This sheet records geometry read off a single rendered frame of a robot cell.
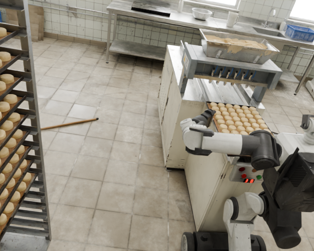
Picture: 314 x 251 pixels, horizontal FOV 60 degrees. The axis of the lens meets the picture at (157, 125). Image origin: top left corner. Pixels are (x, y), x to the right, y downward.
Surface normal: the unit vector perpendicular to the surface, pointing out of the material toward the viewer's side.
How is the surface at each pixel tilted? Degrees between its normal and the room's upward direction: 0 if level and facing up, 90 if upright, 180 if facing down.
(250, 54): 115
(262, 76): 90
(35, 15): 70
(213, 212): 90
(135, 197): 0
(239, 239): 33
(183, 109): 90
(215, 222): 90
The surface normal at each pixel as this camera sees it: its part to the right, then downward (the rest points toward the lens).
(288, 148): -0.53, -0.67
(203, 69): 0.06, 0.58
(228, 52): -0.01, 0.87
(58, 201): 0.16, -0.81
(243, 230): 0.17, -0.36
